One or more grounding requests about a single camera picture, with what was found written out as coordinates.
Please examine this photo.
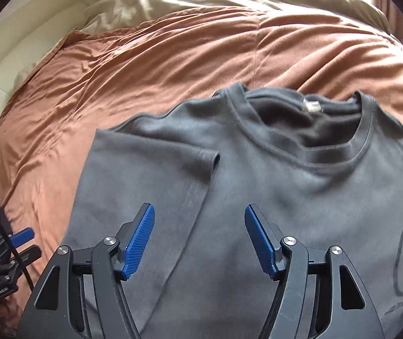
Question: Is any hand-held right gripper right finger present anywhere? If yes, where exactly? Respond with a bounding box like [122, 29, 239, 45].
[244, 204, 387, 339]

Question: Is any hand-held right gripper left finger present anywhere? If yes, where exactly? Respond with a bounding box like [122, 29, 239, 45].
[18, 203, 156, 339]

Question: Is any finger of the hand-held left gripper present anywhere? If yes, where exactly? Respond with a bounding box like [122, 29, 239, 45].
[15, 246, 43, 266]
[10, 227, 35, 249]

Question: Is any grey t-shirt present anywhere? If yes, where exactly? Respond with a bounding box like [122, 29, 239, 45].
[62, 82, 403, 339]

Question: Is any brown blanket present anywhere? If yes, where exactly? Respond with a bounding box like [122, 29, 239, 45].
[0, 5, 403, 329]

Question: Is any cream padded headboard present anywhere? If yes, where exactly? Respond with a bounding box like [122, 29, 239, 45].
[0, 0, 100, 198]

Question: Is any thick black gripper cable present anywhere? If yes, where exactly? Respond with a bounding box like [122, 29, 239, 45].
[0, 183, 36, 290]

